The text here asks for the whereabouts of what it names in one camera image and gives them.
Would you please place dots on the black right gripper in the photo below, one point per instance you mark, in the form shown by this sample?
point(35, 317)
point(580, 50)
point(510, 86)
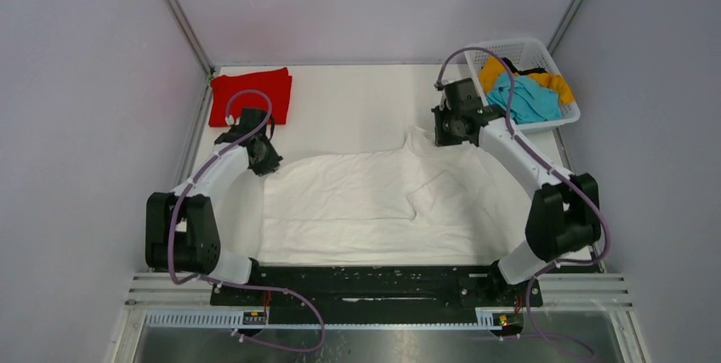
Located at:
point(441, 139)

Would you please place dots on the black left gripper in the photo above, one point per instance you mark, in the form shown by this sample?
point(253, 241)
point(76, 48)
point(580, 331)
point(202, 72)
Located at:
point(270, 164)

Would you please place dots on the white t shirt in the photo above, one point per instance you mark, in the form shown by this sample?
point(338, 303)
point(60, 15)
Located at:
point(418, 205)

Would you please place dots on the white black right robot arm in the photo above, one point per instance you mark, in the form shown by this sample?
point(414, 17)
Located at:
point(564, 212)

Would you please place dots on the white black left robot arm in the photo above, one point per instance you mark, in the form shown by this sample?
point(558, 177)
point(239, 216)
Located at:
point(211, 224)

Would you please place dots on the yellow t shirt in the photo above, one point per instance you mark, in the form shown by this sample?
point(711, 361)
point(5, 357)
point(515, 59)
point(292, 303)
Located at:
point(493, 69)

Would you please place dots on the turquoise t shirt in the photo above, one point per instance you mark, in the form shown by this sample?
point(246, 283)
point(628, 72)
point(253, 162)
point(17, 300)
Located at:
point(531, 103)

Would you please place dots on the aluminium frame rail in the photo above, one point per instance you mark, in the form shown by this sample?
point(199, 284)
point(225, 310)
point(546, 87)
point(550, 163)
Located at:
point(189, 34)

